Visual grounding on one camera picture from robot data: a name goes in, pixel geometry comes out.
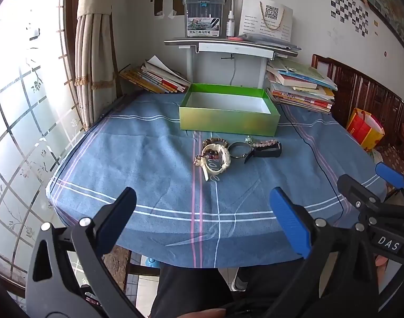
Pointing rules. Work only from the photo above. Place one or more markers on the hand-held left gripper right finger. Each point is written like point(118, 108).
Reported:
point(288, 218)

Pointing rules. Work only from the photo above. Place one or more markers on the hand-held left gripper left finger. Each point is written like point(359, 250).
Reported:
point(117, 212)

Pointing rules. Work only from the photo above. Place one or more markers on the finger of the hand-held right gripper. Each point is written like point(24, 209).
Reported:
point(390, 175)
point(352, 187)

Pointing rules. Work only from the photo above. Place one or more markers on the black wristwatch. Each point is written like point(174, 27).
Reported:
point(266, 153)

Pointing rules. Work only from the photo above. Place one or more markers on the green cardboard box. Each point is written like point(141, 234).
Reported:
point(222, 122)

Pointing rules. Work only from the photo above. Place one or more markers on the person's left hand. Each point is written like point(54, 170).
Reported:
point(202, 313)

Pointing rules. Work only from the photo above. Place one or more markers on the yellow red shopping bag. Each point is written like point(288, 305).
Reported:
point(364, 129)

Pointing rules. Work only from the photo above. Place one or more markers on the blue checked tablecloth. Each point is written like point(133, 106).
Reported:
point(139, 159)

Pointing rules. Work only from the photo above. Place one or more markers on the blue plastic stool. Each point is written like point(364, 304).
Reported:
point(153, 262)

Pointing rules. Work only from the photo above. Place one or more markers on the grey shoe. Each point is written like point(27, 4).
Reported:
point(240, 280)

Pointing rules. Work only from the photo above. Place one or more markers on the silver green brooch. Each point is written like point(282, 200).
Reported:
point(248, 138)

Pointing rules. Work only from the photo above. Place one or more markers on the silver bangle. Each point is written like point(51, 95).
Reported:
point(228, 150)

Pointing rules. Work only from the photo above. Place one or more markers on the dark wooden bench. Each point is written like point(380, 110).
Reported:
point(361, 86)

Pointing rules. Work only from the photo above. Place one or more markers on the person's dark trousers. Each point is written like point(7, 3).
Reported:
point(188, 288)

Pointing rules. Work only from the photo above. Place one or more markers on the tall stack of books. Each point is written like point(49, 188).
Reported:
point(301, 86)

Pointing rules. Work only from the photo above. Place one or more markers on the frosted grid window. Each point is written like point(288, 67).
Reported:
point(30, 106)

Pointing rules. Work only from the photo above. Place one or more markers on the leaning pile of books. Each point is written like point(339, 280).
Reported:
point(155, 79)

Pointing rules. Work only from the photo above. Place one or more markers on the beige curtain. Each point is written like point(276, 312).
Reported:
point(89, 56)

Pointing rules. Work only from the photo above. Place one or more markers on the grey folder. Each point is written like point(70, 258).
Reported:
point(268, 40)

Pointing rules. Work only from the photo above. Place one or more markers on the white desk shelf riser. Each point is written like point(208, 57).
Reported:
point(235, 47)

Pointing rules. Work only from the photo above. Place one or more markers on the white paper bag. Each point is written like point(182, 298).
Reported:
point(251, 16)

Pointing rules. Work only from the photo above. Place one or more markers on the white spray bottle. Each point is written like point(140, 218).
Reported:
point(230, 26)

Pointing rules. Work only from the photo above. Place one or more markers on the clear marker pen case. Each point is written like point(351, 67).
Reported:
point(203, 16)

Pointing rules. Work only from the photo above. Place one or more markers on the cluster of wall photo stickers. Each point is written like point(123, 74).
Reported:
point(351, 13)

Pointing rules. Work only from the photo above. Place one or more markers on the framed wall picture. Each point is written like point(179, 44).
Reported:
point(387, 3)

